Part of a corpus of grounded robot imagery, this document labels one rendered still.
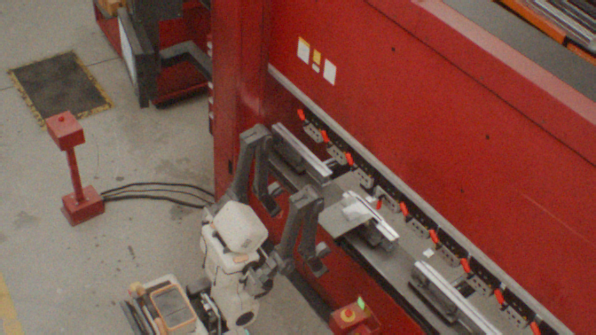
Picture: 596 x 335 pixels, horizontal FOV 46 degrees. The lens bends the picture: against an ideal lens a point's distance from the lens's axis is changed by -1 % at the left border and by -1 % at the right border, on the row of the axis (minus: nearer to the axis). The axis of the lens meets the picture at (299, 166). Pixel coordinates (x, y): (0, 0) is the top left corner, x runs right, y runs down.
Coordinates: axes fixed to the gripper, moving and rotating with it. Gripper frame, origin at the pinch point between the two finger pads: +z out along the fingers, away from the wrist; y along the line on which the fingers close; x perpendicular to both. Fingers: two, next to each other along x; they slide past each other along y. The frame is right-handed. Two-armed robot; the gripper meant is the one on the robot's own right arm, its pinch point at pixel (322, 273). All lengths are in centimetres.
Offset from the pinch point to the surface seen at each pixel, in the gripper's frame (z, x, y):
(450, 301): 27, -40, -41
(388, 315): 48, -13, -18
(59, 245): 47, 128, 159
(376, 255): 27.4, -27.2, 3.1
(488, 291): 0, -53, -57
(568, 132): -87, -97, -61
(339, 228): 10.0, -20.4, 19.6
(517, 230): -36, -73, -58
